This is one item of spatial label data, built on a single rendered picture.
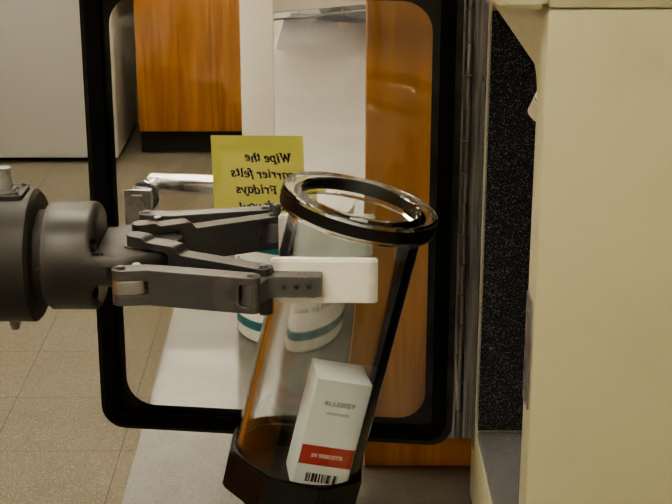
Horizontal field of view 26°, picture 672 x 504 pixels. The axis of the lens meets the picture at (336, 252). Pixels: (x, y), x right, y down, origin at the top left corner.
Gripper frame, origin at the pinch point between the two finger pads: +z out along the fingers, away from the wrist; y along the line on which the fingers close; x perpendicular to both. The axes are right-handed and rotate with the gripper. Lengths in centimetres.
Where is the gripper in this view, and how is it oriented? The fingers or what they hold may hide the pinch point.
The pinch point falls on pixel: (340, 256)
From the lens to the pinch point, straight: 100.2
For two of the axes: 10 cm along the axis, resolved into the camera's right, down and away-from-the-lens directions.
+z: 10.0, 0.0, -0.1
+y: 0.1, -3.2, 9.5
